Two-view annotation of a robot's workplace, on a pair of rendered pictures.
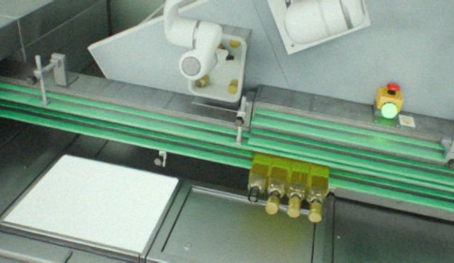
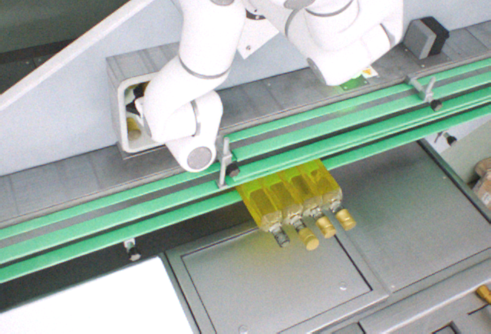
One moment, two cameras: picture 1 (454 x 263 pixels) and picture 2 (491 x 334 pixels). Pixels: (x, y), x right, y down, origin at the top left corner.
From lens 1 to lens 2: 73 cm
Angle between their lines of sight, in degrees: 33
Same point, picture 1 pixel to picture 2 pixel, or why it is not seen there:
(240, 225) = (265, 269)
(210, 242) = (258, 309)
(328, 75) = (275, 54)
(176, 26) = (170, 123)
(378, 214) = (354, 167)
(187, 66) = (195, 160)
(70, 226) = not seen: outside the picture
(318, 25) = (364, 64)
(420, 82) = not seen: hidden behind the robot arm
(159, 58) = (52, 126)
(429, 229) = (399, 157)
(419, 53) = not seen: outside the picture
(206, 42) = (214, 123)
